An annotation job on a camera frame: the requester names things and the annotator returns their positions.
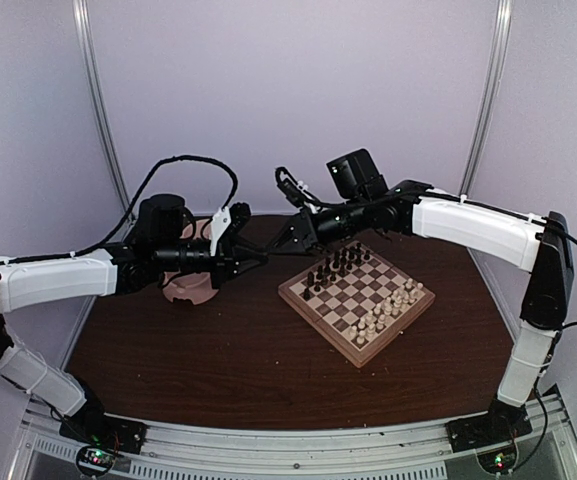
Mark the aluminium frame post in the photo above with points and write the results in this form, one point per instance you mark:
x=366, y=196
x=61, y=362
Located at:
x=86, y=45
x=494, y=73

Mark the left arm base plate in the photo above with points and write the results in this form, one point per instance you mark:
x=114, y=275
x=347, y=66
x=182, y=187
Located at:
x=116, y=434

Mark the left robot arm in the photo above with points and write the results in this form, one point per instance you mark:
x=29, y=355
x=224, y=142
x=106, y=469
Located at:
x=154, y=246

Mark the front aluminium rail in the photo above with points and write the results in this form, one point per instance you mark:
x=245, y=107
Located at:
x=411, y=451

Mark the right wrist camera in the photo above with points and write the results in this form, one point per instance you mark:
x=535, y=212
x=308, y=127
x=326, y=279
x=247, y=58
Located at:
x=296, y=192

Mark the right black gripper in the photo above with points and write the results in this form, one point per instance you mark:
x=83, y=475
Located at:
x=306, y=234

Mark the left circuit board with LEDs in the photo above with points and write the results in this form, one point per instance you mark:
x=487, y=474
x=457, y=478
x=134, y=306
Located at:
x=92, y=458

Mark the wooden chess board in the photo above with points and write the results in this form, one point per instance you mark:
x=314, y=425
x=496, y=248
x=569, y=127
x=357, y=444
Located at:
x=335, y=306

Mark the right circuit board with LEDs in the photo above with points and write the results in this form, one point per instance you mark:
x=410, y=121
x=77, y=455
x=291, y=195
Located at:
x=498, y=461

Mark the white chess pieces group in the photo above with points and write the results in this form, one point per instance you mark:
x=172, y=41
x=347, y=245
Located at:
x=392, y=312

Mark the dark chess piece tall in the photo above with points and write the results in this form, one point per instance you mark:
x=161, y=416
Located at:
x=336, y=260

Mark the right aluminium frame post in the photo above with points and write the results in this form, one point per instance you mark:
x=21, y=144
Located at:
x=494, y=73

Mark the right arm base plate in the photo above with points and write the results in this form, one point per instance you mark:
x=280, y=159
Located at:
x=483, y=431

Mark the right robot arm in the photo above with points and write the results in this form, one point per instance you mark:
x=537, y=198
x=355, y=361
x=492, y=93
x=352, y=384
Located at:
x=534, y=244

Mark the circuit board with leds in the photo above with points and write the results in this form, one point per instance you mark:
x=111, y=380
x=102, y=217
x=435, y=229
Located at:
x=92, y=458
x=498, y=461

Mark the left aluminium frame post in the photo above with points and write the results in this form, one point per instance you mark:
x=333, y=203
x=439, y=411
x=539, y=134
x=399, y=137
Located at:
x=86, y=45

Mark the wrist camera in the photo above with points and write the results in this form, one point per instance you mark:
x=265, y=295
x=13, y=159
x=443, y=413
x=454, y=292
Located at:
x=296, y=192
x=227, y=220

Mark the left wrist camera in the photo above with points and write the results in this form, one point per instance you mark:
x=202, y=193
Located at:
x=227, y=220

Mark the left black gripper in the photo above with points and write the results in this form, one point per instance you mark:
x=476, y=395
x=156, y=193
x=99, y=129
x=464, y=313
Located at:
x=226, y=261

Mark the pink double pet bowl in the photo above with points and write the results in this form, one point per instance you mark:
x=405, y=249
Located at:
x=196, y=287

